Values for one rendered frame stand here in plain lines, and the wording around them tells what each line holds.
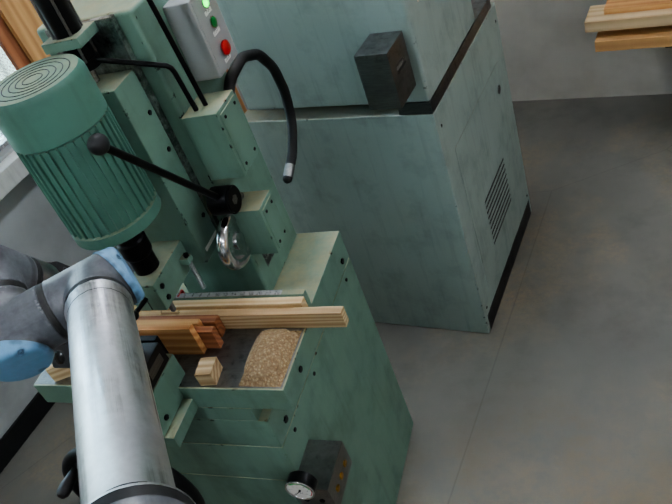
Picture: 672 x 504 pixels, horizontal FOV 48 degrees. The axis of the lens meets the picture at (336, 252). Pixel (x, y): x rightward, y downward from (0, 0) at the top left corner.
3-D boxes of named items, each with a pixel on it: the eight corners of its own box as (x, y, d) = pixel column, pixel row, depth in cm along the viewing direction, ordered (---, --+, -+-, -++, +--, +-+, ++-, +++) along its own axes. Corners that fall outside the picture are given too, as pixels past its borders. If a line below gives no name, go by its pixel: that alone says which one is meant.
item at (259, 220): (242, 255, 165) (220, 213, 158) (252, 234, 170) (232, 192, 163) (280, 253, 162) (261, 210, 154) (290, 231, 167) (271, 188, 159)
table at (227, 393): (22, 439, 160) (6, 422, 157) (91, 331, 181) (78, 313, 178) (280, 453, 137) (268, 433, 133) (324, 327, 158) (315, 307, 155)
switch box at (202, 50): (195, 82, 152) (160, 7, 142) (213, 57, 159) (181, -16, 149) (222, 78, 149) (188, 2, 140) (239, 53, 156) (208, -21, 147)
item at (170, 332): (139, 354, 160) (122, 330, 155) (142, 348, 161) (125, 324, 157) (204, 354, 154) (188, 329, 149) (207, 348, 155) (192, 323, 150)
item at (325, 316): (99, 331, 170) (90, 318, 168) (103, 324, 172) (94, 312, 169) (346, 327, 148) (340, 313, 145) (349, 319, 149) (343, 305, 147)
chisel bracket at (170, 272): (142, 316, 155) (123, 287, 150) (170, 269, 165) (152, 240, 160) (173, 316, 153) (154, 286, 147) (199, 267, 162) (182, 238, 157)
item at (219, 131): (211, 180, 155) (180, 118, 146) (226, 155, 161) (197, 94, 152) (247, 177, 152) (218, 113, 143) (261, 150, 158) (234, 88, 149)
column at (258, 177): (189, 300, 186) (31, 30, 142) (222, 239, 201) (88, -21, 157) (271, 297, 177) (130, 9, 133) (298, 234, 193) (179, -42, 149)
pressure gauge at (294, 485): (293, 503, 156) (279, 481, 151) (298, 487, 158) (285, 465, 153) (321, 506, 153) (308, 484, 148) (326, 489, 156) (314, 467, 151)
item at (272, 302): (72, 325, 175) (61, 310, 172) (76, 318, 177) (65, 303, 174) (309, 320, 152) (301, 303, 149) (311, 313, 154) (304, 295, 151)
